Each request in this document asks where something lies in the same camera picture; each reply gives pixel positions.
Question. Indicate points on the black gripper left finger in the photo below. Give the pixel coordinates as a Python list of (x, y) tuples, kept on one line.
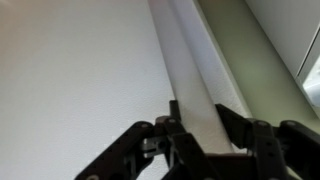
[(132, 152)]

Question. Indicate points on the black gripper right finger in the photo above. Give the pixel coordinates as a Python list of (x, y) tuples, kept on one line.
[(274, 149)]

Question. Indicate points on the white bottom fridge door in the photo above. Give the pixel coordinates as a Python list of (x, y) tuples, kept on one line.
[(75, 74)]

